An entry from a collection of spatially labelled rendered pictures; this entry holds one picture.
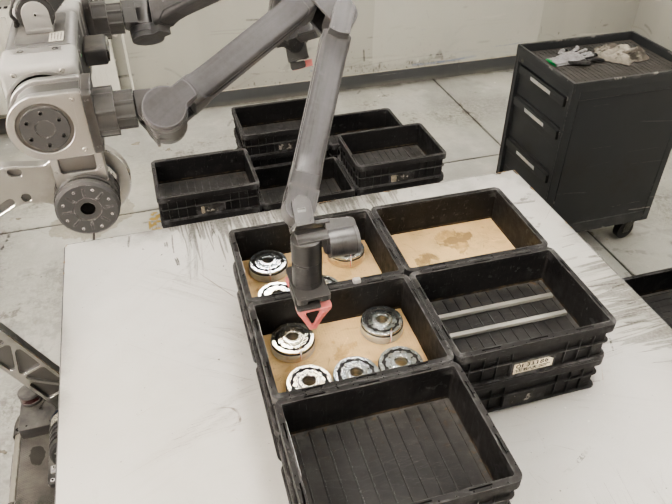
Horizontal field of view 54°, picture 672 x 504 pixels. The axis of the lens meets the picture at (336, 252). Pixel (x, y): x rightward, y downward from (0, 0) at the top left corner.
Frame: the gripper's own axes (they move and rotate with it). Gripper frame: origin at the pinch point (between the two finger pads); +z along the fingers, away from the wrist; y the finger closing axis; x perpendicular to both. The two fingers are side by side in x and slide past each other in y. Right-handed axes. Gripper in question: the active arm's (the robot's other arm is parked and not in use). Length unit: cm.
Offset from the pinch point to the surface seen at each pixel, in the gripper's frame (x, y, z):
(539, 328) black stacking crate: -59, 3, 24
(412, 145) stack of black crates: -88, 154, 59
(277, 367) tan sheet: 5.8, 8.9, 23.3
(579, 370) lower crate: -64, -8, 29
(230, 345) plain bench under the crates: 14, 32, 36
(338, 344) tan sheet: -9.8, 11.8, 23.4
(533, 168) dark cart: -137, 128, 65
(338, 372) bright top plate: -6.5, 1.0, 20.4
